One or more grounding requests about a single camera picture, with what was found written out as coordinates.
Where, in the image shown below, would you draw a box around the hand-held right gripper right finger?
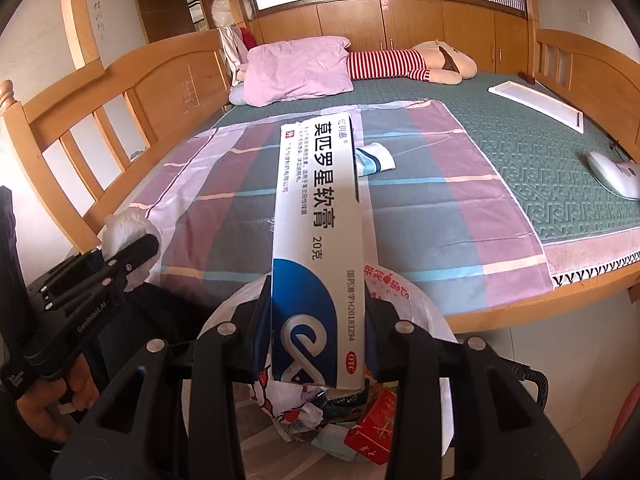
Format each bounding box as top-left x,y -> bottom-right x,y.
364,290 -> 577,480

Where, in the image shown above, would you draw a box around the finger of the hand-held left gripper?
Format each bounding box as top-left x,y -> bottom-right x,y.
44,249 -> 157,320
27,233 -> 162,297

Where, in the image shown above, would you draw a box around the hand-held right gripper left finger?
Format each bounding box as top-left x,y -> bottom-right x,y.
50,280 -> 275,480

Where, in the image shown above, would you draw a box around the white tissue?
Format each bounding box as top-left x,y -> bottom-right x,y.
101,209 -> 162,294

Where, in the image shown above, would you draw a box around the pink white plastic bag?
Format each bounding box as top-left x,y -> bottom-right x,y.
196,259 -> 460,480

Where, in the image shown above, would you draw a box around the white blue medicine box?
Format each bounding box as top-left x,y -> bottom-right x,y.
269,109 -> 372,392

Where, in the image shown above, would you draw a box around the person's left hand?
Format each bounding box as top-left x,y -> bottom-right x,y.
19,355 -> 102,443

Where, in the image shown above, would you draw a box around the red cardboard box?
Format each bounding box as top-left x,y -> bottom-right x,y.
343,389 -> 402,467

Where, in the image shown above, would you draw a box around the white floral wrapper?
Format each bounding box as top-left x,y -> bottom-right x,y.
254,369 -> 327,430

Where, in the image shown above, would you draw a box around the blue face mask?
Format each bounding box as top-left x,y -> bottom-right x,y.
311,426 -> 362,463

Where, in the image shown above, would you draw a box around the plaid bedsheet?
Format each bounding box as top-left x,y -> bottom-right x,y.
146,99 -> 554,312

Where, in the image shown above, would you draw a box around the pink plastic object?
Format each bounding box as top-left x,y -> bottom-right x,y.
611,379 -> 640,442

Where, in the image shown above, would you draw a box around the pink patterned mattress pad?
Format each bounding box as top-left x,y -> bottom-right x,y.
541,232 -> 640,292

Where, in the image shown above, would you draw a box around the white red hanging cloth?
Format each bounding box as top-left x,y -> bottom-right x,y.
219,25 -> 252,87

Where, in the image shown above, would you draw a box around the white blue printed packet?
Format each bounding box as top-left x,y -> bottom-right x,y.
355,142 -> 397,177

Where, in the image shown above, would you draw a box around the green woven bed mat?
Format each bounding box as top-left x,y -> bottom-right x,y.
215,71 -> 640,262

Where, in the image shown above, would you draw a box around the pink pillow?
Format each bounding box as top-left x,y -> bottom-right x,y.
244,36 -> 354,107

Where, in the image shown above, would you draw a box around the white stuffed plastic bags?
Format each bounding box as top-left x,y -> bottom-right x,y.
209,0 -> 252,32

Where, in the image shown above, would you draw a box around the white handheld vacuum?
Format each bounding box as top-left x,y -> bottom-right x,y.
585,150 -> 640,202

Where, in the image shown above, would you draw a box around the white flat board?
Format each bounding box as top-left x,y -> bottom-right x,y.
488,79 -> 587,135

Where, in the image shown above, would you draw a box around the striped plush doll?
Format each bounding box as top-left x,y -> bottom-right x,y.
346,39 -> 479,86

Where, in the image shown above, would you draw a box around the black cable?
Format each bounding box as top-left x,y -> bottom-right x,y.
499,356 -> 549,402

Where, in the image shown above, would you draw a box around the wooden bed frame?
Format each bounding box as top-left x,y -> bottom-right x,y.
0,27 -> 640,337

